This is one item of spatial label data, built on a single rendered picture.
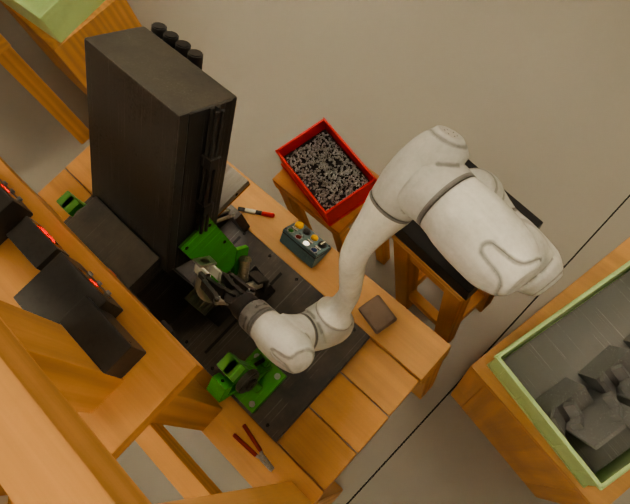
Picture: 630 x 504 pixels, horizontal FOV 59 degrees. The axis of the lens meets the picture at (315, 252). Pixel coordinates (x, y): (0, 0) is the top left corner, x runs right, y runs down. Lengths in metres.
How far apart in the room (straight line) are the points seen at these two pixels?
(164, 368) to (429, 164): 0.64
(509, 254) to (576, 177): 2.11
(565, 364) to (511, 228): 0.92
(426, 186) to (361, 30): 2.57
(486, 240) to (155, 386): 0.68
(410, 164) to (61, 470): 0.70
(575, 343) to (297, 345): 0.90
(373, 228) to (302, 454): 0.86
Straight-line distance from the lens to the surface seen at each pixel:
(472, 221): 0.96
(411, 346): 1.73
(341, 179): 1.95
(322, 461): 1.73
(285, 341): 1.31
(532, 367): 1.81
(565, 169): 3.06
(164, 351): 1.17
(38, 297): 1.24
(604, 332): 1.89
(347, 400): 1.73
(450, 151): 1.00
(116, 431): 1.19
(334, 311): 1.39
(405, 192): 1.02
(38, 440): 0.79
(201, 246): 1.57
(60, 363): 1.01
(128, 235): 1.65
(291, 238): 1.81
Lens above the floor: 2.60
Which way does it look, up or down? 68 degrees down
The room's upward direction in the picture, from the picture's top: 22 degrees counter-clockwise
